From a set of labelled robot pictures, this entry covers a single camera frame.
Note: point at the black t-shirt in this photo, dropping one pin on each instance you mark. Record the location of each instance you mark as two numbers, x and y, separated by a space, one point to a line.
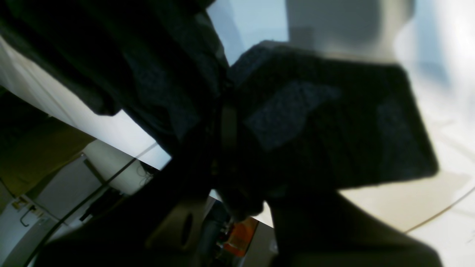
303 123

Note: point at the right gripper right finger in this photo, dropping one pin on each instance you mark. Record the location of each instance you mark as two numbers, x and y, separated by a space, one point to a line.
324 229

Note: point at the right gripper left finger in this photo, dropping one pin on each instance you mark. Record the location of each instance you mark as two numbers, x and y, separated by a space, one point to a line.
159 226

